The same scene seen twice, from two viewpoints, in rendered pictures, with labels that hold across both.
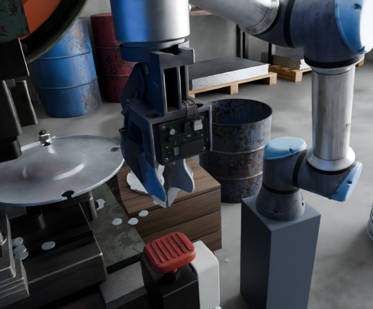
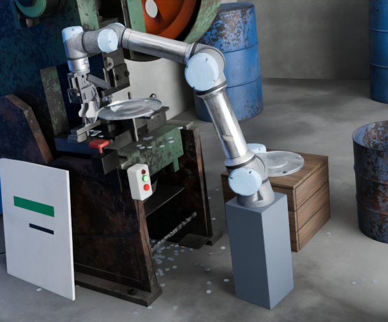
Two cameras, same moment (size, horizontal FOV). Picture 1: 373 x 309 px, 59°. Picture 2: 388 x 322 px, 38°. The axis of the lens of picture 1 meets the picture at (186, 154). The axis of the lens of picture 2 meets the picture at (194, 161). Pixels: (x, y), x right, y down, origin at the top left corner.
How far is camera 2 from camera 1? 2.05 m
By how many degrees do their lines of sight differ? 57
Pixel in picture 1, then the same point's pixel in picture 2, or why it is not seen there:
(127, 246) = (125, 153)
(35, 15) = (175, 30)
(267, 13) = (184, 59)
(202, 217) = not seen: hidden behind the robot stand
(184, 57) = (72, 75)
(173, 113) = (71, 89)
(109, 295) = not seen: hidden behind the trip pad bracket
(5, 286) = (73, 136)
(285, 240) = (236, 218)
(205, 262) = (132, 169)
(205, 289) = (132, 183)
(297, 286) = (255, 272)
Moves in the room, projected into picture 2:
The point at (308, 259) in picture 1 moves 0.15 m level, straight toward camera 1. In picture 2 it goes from (259, 250) to (221, 256)
